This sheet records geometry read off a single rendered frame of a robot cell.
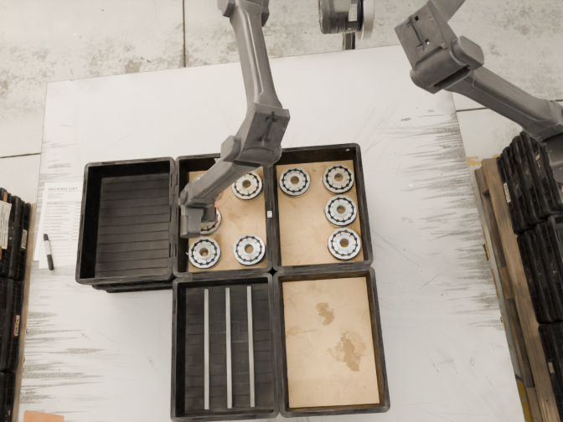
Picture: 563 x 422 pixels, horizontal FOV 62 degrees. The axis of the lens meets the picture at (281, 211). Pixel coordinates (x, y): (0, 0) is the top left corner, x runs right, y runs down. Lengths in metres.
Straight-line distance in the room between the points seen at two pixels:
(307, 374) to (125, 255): 0.70
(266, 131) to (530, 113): 0.54
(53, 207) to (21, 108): 1.30
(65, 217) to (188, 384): 0.79
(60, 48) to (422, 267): 2.48
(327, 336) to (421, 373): 0.34
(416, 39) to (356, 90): 1.01
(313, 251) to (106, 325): 0.75
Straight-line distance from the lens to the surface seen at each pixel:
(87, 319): 1.78
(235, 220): 1.56
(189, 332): 1.52
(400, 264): 1.66
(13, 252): 2.50
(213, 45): 2.96
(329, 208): 1.52
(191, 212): 1.32
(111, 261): 1.64
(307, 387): 1.47
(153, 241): 1.61
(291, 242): 1.52
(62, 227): 1.90
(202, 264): 1.51
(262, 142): 0.94
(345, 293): 1.49
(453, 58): 0.89
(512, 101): 1.05
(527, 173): 2.25
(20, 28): 3.49
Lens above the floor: 2.30
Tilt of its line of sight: 72 degrees down
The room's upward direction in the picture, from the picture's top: 11 degrees counter-clockwise
